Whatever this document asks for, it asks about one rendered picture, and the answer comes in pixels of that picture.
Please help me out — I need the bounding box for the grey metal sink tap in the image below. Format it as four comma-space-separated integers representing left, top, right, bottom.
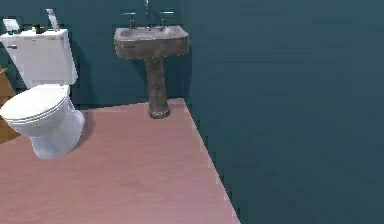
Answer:
121, 0, 175, 30

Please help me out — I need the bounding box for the white toilet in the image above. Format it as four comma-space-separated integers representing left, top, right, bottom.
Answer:
0, 28, 86, 160

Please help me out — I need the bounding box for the brown wooden cabinet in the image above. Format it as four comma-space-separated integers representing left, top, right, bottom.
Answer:
0, 65, 22, 145

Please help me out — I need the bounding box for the white square object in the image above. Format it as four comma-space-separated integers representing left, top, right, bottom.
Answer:
2, 18, 22, 35

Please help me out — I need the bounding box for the grey stone pedestal sink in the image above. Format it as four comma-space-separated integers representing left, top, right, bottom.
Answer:
113, 25, 190, 120

